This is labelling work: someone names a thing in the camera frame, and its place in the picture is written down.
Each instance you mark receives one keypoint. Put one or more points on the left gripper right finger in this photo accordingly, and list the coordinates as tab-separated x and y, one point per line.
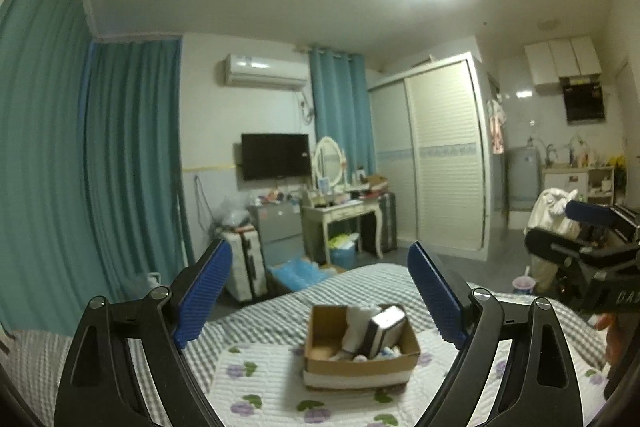
539	386

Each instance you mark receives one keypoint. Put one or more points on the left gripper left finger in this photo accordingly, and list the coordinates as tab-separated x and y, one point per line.
99	385

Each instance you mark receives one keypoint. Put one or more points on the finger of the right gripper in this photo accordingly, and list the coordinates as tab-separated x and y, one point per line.
589	213
557	249

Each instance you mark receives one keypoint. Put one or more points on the white socks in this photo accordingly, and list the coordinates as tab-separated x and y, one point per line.
386	353

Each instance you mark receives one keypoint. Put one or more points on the white towel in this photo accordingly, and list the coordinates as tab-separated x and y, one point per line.
357	321

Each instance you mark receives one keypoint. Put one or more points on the white clothes pile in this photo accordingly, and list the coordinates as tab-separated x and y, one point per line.
549	214

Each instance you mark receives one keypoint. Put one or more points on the grey checkered bed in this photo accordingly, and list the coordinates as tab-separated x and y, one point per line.
250	364

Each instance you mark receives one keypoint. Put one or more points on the grey washing machine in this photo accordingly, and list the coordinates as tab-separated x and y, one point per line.
524	181

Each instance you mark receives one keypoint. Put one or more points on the clear water jug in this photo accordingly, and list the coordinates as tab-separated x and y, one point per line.
150	284

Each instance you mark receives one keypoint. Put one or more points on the black range hood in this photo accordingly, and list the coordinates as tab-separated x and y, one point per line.
583	101

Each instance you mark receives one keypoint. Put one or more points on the hanging pink clothes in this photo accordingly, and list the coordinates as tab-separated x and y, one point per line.
497	118

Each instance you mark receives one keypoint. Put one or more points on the brown cardboard box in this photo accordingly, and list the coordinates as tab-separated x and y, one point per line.
325	331

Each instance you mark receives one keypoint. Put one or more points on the white sliding wardrobe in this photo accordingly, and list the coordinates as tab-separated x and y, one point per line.
430	133

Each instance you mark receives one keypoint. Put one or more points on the white suitcase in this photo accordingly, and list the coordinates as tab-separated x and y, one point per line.
247	281

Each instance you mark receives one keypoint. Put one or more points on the large teal curtain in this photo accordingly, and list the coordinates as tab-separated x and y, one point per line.
91	190

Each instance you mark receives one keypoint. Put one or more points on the blue waste basket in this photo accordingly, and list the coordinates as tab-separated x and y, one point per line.
344	256

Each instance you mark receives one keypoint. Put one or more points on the blue bubble wrap bag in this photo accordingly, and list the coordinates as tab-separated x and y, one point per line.
301	273

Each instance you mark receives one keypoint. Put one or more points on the white dressing table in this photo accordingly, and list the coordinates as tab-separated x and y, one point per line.
354	209

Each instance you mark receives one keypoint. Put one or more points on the oval vanity mirror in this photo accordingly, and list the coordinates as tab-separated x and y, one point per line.
328	165

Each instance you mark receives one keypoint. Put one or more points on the grey mini fridge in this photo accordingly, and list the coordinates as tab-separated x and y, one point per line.
280	231

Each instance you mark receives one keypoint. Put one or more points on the narrow blue curtain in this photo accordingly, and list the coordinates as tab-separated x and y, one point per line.
342	106

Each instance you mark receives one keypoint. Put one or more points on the white air conditioner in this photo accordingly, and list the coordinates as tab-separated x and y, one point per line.
259	72

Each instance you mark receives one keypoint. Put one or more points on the white wall cabinets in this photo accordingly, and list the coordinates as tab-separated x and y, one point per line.
552	62

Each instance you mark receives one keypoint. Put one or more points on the black wall television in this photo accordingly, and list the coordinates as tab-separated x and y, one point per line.
266	156

